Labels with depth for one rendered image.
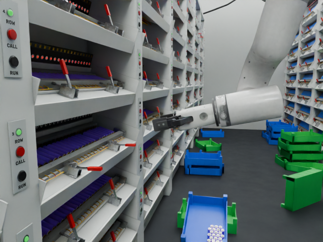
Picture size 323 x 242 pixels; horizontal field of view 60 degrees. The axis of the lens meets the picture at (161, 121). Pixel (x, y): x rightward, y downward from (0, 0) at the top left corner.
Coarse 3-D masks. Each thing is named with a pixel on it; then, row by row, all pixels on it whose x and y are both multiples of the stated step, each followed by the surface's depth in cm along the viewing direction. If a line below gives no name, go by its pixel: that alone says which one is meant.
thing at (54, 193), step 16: (48, 128) 84; (64, 128) 93; (112, 128) 114; (128, 128) 112; (96, 160) 82; (112, 160) 90; (64, 176) 68; (80, 176) 70; (96, 176) 80; (48, 192) 59; (64, 192) 63; (48, 208) 58
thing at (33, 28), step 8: (32, 24) 80; (32, 32) 80; (40, 32) 83; (48, 32) 87; (56, 32) 91; (32, 40) 80; (40, 40) 83; (48, 40) 87; (56, 40) 91; (64, 40) 96; (72, 40) 101; (80, 40) 106; (72, 48) 101; (80, 48) 106; (40, 136) 85
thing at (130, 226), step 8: (120, 216) 118; (128, 216) 118; (112, 224) 114; (120, 224) 117; (128, 224) 118; (136, 224) 117; (112, 232) 100; (120, 232) 114; (128, 232) 115; (136, 232) 117; (104, 240) 103; (112, 240) 100; (120, 240) 109; (128, 240) 111
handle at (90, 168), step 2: (76, 164) 69; (74, 166) 69; (76, 166) 70; (90, 166) 69; (76, 168) 69; (78, 168) 69; (80, 168) 69; (82, 168) 68; (84, 168) 68; (86, 168) 68; (88, 168) 68; (90, 168) 68; (92, 168) 68; (94, 168) 68; (96, 168) 67; (98, 168) 67; (100, 168) 67; (88, 170) 68; (90, 170) 68; (92, 170) 68; (94, 170) 68; (96, 170) 68; (98, 170) 67; (100, 170) 67
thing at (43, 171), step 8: (112, 136) 101; (120, 136) 109; (96, 144) 88; (104, 144) 94; (72, 152) 77; (80, 152) 78; (88, 152) 83; (56, 160) 69; (64, 160) 70; (72, 160) 74; (40, 168) 63; (48, 168) 64; (56, 168) 67; (40, 176) 62; (48, 176) 63; (56, 176) 65
